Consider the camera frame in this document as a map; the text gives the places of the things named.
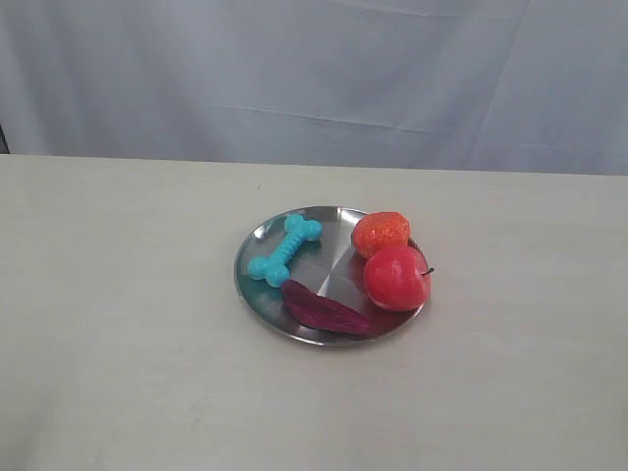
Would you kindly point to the turquoise toy bone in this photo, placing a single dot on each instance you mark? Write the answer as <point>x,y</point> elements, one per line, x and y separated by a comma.
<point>273,269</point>

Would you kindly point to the orange toy strawberry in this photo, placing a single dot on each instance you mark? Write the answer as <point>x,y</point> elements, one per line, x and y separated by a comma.
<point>380,230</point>

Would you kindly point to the purple sweet potato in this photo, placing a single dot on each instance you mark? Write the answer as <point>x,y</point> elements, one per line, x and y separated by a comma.
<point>322,313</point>

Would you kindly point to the red apple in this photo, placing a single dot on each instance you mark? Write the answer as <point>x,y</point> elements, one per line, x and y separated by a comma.
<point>398,279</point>

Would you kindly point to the white backdrop cloth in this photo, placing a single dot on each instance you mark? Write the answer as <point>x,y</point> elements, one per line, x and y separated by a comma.
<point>533,86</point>

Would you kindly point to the dark stand at backdrop edge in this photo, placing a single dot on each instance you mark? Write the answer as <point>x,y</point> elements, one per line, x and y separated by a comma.
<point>4,148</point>

